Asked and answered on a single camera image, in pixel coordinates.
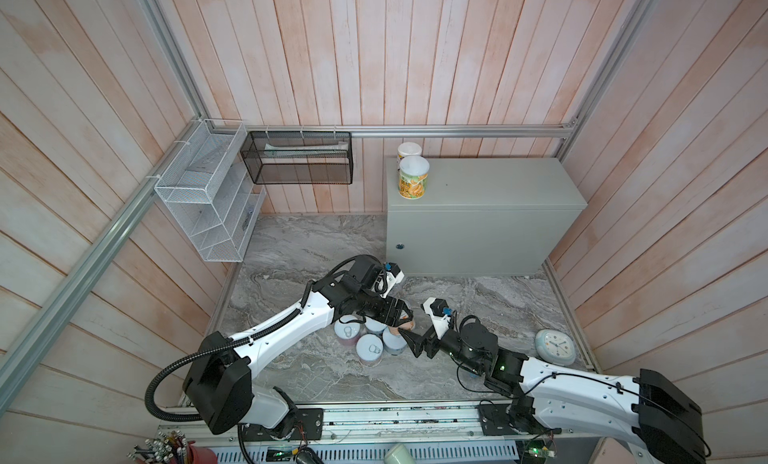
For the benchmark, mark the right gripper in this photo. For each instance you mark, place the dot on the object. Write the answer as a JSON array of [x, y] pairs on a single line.
[[417, 346]]

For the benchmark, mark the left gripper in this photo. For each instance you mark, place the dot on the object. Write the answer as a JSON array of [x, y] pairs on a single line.
[[393, 319]]

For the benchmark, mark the tall can green label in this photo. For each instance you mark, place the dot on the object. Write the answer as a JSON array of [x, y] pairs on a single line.
[[413, 174]]

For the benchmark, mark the yellow can white lid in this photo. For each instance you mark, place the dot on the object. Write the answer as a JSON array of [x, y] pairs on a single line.
[[408, 149]]

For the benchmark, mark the orange can pull tab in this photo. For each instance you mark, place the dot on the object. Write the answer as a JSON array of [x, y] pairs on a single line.
[[396, 330]]

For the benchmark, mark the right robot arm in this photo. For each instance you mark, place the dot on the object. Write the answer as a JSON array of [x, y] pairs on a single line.
[[647, 410]]

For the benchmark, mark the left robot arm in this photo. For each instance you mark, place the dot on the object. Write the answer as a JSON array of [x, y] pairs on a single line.
[[219, 381]]

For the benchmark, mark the blue can pull tab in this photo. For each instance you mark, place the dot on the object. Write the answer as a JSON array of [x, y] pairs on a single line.
[[394, 344]]

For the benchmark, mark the silver can pull tab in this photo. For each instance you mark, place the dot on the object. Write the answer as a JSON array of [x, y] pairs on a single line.
[[375, 327]]

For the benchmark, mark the pink can white lid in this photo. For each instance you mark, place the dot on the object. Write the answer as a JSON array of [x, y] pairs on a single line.
[[369, 349]]

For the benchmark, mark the white cup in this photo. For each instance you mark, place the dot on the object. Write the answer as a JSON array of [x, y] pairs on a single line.
[[398, 454]]

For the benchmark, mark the grey metal cabinet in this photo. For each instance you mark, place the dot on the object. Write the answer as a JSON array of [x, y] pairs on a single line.
[[481, 217]]

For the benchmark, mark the white round clock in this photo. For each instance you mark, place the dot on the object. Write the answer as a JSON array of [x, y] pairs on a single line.
[[555, 347]]

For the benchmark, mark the black mesh basket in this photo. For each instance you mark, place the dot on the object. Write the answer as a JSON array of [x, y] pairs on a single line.
[[299, 157]]

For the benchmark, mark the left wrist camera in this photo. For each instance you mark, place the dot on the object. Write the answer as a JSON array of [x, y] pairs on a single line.
[[393, 276]]

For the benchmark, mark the aluminium mounting rail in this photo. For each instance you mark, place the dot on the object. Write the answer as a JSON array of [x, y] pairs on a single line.
[[378, 422]]

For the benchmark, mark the white wire shelf rack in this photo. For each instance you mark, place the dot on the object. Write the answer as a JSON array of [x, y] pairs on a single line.
[[208, 190]]

